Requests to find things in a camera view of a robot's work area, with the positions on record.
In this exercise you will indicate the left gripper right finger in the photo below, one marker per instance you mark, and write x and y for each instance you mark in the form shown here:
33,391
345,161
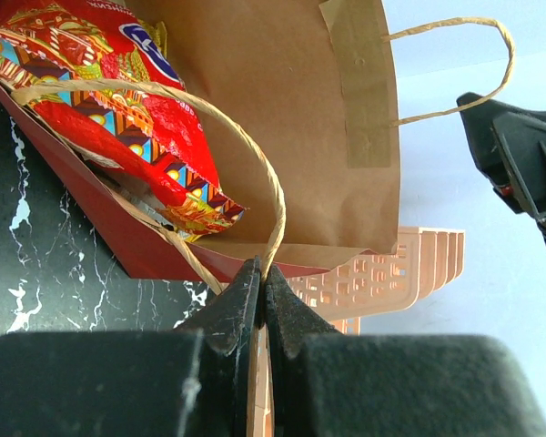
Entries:
326,383

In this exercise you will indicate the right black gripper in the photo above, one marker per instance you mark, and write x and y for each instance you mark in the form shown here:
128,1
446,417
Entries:
508,147

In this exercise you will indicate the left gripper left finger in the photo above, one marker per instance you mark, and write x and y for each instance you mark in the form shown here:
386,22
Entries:
195,380

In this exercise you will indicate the red brown paper bag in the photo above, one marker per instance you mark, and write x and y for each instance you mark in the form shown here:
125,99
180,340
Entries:
314,84

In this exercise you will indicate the red cookie snack bag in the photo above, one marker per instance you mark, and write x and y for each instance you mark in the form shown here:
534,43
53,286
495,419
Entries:
153,149

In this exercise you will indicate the pink plastic desk organizer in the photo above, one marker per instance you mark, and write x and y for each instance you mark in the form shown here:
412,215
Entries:
425,261

